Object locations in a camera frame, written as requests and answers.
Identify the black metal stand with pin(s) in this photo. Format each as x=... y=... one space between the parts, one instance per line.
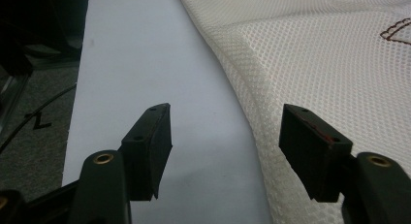
x=42 y=20

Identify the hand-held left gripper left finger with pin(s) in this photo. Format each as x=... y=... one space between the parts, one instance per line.
x=145 y=153

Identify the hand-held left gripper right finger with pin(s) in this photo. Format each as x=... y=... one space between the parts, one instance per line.
x=310 y=153

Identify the white mesh laundry bag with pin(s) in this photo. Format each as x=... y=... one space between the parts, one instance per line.
x=307 y=56

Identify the white table mat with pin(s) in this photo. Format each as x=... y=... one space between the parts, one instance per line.
x=145 y=72

